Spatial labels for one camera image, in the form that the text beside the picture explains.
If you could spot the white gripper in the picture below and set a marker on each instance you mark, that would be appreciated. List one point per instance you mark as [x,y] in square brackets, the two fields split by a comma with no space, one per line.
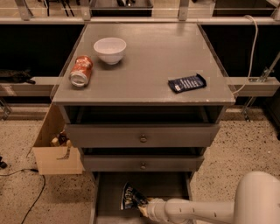
[154,207]

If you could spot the blue chip bag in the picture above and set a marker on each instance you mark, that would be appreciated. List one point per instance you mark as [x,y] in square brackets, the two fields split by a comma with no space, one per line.
[132,198]

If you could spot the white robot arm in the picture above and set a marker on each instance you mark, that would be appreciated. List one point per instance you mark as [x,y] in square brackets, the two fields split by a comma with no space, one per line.
[256,201]

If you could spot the grey bottom drawer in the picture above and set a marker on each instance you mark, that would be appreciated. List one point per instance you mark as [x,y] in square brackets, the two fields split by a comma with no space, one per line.
[106,208]

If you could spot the grey drawer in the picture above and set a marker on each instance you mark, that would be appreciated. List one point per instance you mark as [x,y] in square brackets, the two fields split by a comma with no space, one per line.
[142,159]
[106,208]
[139,126]

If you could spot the grey middle drawer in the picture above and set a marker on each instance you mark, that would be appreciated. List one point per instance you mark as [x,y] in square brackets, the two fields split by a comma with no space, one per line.
[142,159]

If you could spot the grey top drawer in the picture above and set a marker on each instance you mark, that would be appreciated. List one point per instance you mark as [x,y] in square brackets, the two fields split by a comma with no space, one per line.
[139,126]

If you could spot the grey drawer cabinet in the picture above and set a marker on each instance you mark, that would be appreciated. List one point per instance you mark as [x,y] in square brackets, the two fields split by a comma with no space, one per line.
[155,54]

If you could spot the cardboard box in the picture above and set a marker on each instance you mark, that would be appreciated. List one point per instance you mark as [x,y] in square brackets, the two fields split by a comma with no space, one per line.
[46,156]

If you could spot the items in cardboard box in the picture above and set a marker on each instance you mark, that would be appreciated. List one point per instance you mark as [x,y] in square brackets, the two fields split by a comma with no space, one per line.
[62,140]

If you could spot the dark blue snack bar wrapper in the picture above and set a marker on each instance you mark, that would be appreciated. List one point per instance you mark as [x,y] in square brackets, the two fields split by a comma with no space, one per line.
[187,83]

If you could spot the orange soda can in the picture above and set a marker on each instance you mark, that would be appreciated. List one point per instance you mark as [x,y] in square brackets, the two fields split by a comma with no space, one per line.
[81,71]

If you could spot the white ceramic bowl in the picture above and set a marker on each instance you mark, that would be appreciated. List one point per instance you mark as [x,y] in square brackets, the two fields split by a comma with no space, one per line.
[110,50]

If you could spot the black object on ledge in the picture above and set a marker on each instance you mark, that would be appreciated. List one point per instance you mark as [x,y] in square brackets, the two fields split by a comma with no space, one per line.
[16,76]

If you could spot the metal rail frame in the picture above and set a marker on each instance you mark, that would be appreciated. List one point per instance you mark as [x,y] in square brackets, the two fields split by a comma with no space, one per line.
[32,12]

